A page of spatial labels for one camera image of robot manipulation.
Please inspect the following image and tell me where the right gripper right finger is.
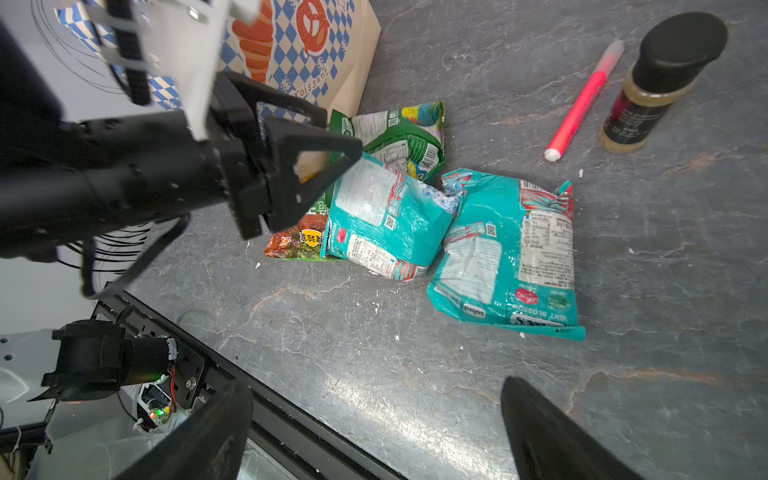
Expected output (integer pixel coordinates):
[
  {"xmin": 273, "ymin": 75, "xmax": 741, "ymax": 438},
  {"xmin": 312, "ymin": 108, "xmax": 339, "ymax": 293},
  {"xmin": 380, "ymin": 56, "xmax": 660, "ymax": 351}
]
[{"xmin": 501, "ymin": 377, "xmax": 640, "ymax": 479}]

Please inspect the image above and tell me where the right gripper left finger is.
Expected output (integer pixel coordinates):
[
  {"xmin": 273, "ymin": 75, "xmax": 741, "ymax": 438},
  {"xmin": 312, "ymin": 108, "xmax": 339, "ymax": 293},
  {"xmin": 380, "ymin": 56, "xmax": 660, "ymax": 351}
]
[{"xmin": 118, "ymin": 380, "xmax": 252, "ymax": 480}]

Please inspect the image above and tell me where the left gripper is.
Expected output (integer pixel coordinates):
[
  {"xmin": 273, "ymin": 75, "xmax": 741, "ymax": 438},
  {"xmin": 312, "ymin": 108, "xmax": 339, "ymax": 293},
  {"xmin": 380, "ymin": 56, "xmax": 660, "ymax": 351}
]
[{"xmin": 77, "ymin": 72, "xmax": 363, "ymax": 240}]

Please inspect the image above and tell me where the green red snack bag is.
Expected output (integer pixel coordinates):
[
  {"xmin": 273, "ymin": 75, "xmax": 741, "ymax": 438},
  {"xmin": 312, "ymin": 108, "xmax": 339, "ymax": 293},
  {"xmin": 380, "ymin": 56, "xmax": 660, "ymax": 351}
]
[{"xmin": 264, "ymin": 213, "xmax": 330, "ymax": 262}]

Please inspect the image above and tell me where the green white snack bag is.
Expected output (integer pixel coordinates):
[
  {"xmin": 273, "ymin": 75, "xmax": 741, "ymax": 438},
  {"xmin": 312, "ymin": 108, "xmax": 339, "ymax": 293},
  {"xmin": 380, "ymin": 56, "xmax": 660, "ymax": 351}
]
[{"xmin": 329, "ymin": 101, "xmax": 445, "ymax": 183}]

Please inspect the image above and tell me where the teal mint snack bag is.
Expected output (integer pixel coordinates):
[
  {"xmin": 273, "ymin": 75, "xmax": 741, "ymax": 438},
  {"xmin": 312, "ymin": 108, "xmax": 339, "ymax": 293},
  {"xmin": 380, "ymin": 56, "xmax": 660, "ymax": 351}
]
[{"xmin": 427, "ymin": 169, "xmax": 586, "ymax": 341}]

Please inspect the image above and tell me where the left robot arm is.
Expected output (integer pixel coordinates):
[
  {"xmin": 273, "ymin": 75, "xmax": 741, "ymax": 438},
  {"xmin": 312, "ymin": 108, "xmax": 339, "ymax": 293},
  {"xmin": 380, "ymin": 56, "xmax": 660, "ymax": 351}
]
[{"xmin": 1, "ymin": 1, "xmax": 362, "ymax": 300}]

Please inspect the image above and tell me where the pink marker pen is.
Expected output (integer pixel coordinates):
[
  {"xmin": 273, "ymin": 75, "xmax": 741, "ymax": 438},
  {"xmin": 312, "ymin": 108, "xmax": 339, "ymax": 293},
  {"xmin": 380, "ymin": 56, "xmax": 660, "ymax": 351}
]
[{"xmin": 544, "ymin": 40, "xmax": 625, "ymax": 162}]

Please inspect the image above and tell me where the small dark spice bottle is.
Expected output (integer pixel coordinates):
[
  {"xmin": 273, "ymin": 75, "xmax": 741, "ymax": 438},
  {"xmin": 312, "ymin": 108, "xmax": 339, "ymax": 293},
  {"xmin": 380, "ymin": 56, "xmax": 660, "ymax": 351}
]
[{"xmin": 599, "ymin": 12, "xmax": 729, "ymax": 154}]

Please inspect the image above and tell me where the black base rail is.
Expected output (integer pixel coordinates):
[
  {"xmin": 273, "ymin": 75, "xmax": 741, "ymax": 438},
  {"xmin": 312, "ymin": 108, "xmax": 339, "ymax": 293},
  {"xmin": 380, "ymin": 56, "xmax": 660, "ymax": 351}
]
[{"xmin": 93, "ymin": 292, "xmax": 403, "ymax": 479}]

